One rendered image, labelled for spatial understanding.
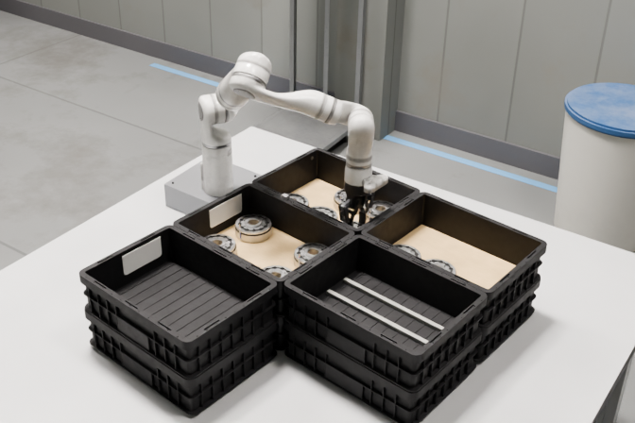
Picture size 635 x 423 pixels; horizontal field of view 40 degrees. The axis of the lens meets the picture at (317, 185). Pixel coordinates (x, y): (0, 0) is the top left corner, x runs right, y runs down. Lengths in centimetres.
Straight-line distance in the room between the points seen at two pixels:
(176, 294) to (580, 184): 219
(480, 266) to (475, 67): 233
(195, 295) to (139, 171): 235
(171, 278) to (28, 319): 41
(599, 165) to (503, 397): 184
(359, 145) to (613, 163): 177
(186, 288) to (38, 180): 238
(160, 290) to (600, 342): 115
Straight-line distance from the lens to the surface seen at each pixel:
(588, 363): 235
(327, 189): 268
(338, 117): 225
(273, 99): 221
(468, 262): 239
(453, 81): 468
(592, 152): 384
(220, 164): 268
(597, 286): 263
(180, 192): 278
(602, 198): 393
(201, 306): 221
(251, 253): 238
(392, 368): 200
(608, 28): 428
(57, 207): 431
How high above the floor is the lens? 218
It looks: 30 degrees down
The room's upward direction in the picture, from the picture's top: 1 degrees clockwise
